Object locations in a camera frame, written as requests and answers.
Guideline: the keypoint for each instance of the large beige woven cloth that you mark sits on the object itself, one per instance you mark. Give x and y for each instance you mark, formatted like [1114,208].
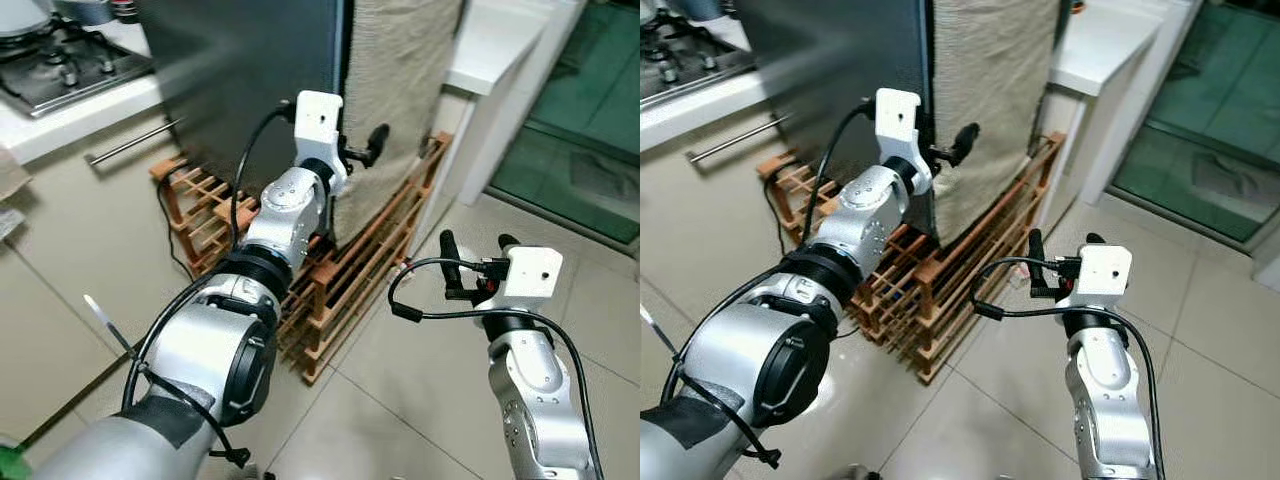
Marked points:
[400,90]
[995,90]

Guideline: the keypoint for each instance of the small beige towel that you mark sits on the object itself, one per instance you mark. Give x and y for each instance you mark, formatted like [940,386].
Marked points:
[10,172]

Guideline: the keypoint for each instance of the green tinted glass door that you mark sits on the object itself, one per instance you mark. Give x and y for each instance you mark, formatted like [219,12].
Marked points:
[1210,110]
[590,110]

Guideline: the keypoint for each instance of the grey mini fridge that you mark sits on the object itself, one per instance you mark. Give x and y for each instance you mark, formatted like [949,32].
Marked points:
[240,80]
[830,80]

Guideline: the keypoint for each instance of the white cooking pot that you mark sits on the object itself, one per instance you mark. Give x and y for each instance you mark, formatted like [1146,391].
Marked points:
[648,10]
[22,15]

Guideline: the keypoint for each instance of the white printed paper sheet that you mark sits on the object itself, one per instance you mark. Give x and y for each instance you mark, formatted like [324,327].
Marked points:
[8,222]

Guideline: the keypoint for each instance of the wooden wine rack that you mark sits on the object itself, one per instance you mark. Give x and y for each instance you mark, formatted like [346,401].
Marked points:
[950,290]
[340,290]

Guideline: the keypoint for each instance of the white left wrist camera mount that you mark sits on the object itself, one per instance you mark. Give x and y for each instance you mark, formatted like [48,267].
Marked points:
[318,115]
[898,112]

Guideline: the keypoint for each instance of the steel gas stove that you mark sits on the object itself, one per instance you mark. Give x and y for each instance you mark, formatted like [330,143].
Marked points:
[690,60]
[70,70]

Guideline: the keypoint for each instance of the grey blue bowl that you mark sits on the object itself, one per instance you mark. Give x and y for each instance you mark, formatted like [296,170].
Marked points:
[85,10]
[705,8]

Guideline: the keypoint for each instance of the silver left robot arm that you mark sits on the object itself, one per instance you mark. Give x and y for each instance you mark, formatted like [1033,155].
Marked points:
[200,350]
[740,360]

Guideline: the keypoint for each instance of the white counter unit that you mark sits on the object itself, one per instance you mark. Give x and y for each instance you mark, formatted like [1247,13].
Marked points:
[500,50]
[1100,50]

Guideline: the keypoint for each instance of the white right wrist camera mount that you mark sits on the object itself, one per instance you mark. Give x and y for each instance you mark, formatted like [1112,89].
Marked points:
[1108,270]
[535,272]

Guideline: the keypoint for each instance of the green plastic board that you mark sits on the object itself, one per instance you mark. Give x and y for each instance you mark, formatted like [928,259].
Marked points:
[10,465]

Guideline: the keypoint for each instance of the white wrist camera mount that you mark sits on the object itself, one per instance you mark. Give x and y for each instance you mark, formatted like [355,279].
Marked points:
[1108,270]
[898,112]
[535,272]
[318,115]

